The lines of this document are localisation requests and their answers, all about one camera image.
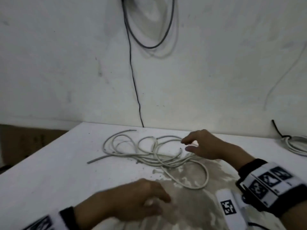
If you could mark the person's left hand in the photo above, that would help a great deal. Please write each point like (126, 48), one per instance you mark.
(136, 201)

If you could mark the person's right hand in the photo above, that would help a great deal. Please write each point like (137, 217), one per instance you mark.
(211, 146)

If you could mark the person's left forearm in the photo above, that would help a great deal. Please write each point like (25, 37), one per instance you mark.
(96, 208)

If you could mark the person's right forearm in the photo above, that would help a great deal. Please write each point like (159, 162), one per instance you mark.
(239, 155)

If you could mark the brown cardboard box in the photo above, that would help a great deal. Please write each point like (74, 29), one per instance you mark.
(28, 143)

